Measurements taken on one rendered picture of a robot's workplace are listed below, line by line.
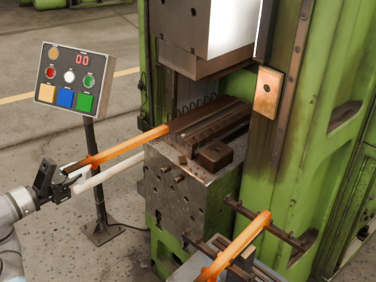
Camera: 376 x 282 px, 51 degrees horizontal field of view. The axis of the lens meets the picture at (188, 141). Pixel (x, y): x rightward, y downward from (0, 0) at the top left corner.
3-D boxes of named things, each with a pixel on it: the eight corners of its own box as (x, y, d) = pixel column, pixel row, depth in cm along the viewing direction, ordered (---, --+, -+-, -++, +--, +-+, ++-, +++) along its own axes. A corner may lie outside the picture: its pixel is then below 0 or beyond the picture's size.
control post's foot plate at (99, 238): (97, 249, 235) (95, 239, 229) (78, 228, 247) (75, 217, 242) (127, 230, 247) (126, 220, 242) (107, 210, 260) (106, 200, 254)
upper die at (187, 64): (194, 81, 139) (196, 56, 133) (158, 61, 150) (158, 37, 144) (268, 50, 163) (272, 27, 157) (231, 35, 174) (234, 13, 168)
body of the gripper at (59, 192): (61, 184, 133) (27, 202, 126) (57, 165, 127) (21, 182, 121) (74, 197, 128) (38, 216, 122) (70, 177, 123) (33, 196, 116)
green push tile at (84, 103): (89, 113, 174) (93, 96, 173) (75, 109, 176) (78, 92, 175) (92, 113, 176) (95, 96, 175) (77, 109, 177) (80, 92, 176)
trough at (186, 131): (183, 140, 158) (183, 137, 158) (174, 134, 161) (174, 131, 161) (250, 104, 182) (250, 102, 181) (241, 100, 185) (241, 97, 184)
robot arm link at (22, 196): (4, 186, 118) (19, 203, 113) (20, 178, 121) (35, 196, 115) (12, 207, 123) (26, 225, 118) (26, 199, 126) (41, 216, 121)
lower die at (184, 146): (191, 160, 160) (192, 143, 155) (159, 137, 171) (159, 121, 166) (257, 122, 184) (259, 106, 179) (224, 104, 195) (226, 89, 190)
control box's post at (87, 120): (102, 233, 245) (79, 74, 181) (98, 229, 247) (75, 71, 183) (107, 229, 247) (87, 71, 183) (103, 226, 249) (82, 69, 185)
